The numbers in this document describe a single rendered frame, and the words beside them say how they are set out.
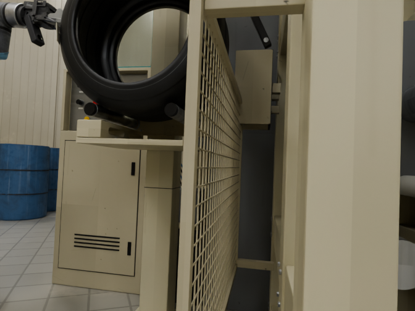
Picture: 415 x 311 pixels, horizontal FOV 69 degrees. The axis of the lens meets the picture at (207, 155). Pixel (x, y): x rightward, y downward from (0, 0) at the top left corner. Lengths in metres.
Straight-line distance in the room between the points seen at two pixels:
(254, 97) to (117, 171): 0.92
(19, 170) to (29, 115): 6.23
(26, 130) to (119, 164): 8.53
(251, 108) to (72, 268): 1.37
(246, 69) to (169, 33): 0.41
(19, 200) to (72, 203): 2.24
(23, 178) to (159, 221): 2.92
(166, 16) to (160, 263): 1.09
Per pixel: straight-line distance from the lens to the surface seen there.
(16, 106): 10.37
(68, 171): 1.95
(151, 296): 1.48
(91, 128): 1.07
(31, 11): 1.45
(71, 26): 1.18
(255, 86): 1.25
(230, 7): 0.48
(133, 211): 1.77
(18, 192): 4.14
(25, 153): 4.12
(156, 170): 1.36
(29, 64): 10.57
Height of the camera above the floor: 0.73
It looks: 2 degrees up
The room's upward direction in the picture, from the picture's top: 2 degrees clockwise
